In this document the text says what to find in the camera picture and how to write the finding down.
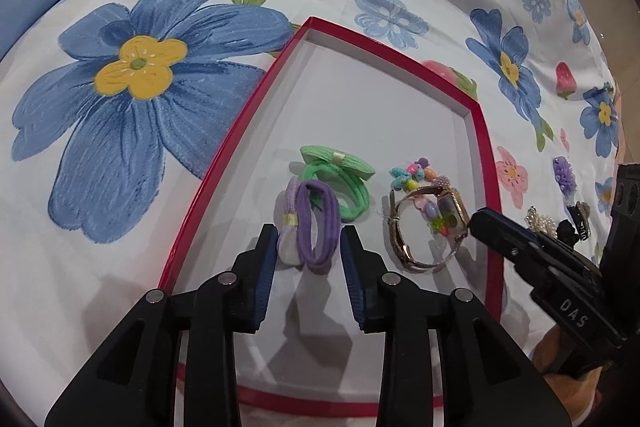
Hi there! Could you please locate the purple flower hair clip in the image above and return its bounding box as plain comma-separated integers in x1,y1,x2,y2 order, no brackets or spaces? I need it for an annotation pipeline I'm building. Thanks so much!
552,156,577,205

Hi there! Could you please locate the black claw hair clip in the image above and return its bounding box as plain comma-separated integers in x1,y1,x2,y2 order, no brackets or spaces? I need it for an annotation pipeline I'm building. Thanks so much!
570,202,591,241

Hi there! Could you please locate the black scrunchie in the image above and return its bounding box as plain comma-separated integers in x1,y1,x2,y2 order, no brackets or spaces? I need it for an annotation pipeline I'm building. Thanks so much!
555,220,580,248

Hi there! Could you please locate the person's right hand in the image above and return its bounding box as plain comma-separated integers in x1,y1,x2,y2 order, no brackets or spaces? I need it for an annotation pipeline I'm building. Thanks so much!
529,325,606,425

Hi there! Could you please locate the red shallow box tray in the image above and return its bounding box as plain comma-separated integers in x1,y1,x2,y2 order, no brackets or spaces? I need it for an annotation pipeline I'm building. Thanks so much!
160,17,500,417

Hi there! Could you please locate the colourful beaded bracelet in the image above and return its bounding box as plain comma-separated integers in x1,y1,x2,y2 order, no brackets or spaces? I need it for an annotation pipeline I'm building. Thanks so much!
388,157,461,238

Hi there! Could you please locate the floral white bed sheet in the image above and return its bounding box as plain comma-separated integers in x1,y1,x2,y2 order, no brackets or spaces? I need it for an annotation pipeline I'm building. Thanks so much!
1,0,620,424

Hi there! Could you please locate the green bow hair tie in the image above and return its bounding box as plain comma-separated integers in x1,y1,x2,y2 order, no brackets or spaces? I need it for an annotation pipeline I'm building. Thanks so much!
288,144,378,223

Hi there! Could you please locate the purple hair tie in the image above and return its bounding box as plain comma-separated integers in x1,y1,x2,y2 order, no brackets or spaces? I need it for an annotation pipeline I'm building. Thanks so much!
276,178,344,272

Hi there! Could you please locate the pearl scrunchie with bow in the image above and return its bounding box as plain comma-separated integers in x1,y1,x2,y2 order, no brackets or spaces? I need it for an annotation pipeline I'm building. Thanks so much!
525,206,558,239

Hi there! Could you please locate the gold bangle watch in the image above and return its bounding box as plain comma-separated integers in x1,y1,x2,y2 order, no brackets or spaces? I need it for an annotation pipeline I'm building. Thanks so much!
387,185,469,272

